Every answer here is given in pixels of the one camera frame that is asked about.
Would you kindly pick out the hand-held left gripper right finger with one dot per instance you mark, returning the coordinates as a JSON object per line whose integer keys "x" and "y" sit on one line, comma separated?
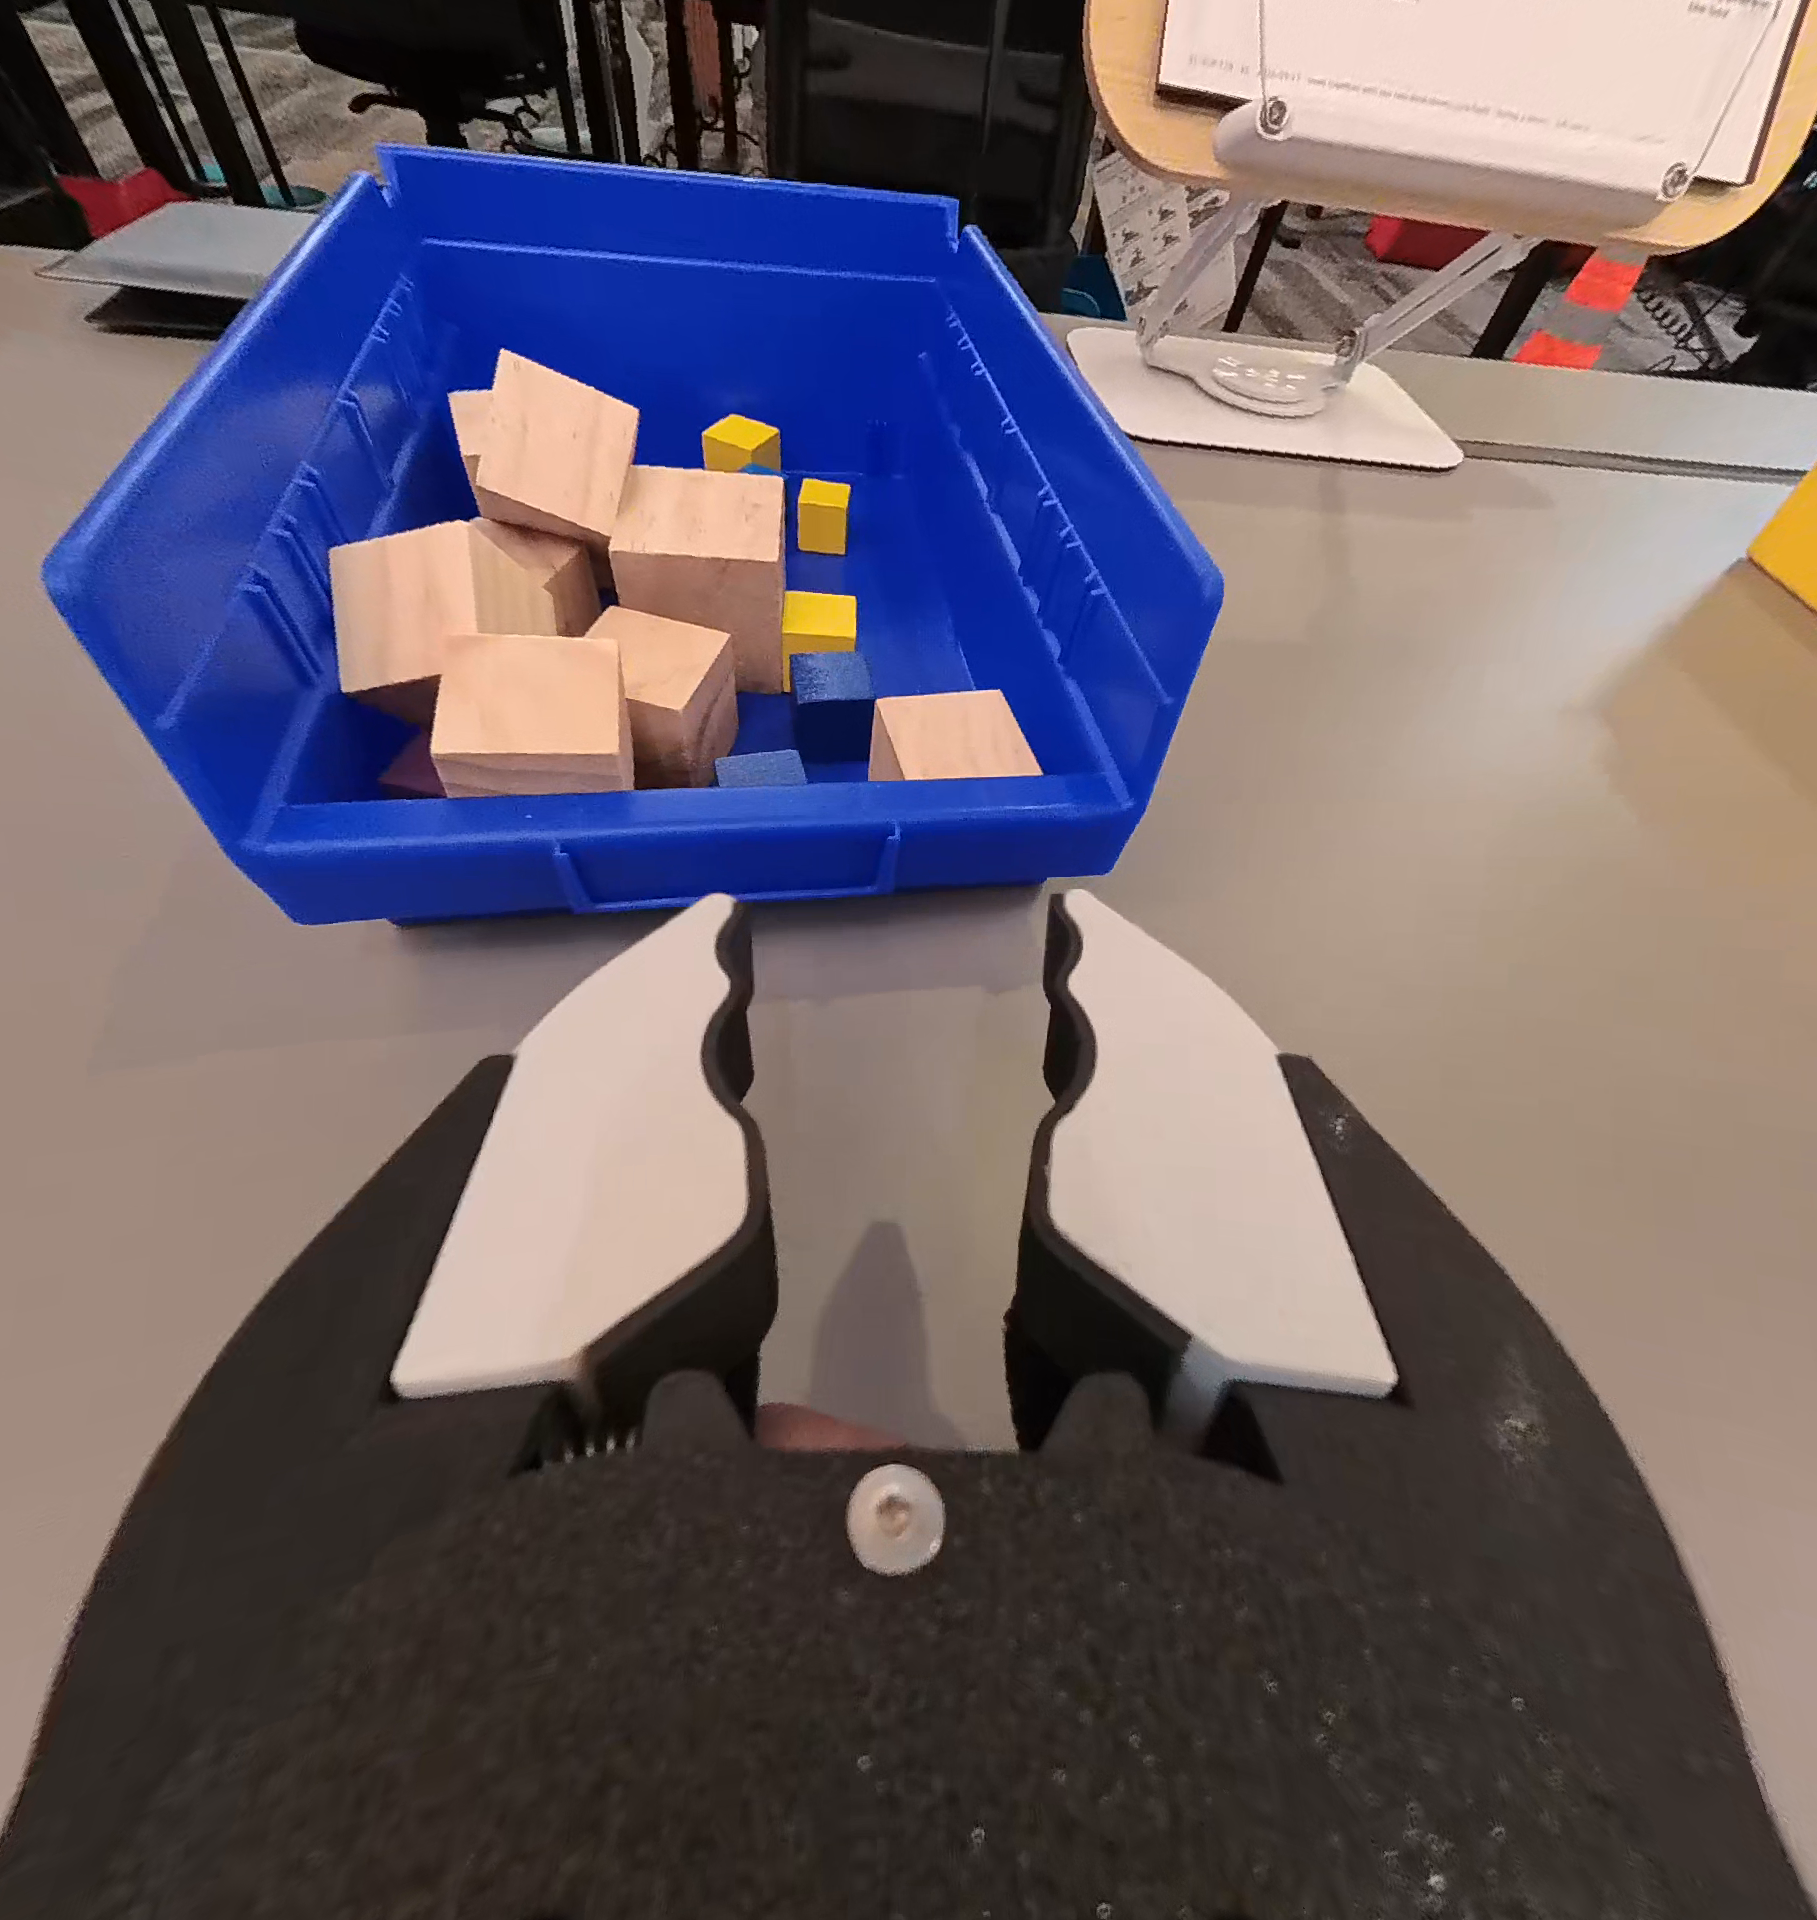
{"x": 1208, "y": 1201}

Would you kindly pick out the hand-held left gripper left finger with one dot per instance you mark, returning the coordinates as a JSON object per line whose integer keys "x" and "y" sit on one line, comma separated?
{"x": 593, "y": 1201}

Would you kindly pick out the blue plastic bin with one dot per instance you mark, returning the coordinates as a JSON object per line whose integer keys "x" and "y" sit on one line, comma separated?
{"x": 924, "y": 660}

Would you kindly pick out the pile of wooden coloured cubes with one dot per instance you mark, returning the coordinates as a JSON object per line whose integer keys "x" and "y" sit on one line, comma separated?
{"x": 697, "y": 555}

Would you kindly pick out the red box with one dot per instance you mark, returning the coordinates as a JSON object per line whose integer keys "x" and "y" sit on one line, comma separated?
{"x": 1417, "y": 240}

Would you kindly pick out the picture-printed paper sheet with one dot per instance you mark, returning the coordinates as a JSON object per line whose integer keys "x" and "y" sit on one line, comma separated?
{"x": 1147, "y": 240}

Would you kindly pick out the orange traffic cone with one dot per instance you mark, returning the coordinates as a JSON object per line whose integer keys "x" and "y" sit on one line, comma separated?
{"x": 1597, "y": 286}

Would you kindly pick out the grey flat pad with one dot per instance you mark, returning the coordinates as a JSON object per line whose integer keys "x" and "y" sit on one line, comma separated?
{"x": 189, "y": 248}

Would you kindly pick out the red bag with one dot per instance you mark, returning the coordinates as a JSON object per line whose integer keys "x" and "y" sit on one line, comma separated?
{"x": 120, "y": 203}

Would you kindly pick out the black office chair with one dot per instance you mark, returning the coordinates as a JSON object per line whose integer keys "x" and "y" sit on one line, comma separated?
{"x": 924, "y": 119}
{"x": 442, "y": 44}

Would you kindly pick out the printed instruction sheet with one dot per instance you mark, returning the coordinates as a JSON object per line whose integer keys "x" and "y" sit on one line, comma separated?
{"x": 1450, "y": 59}

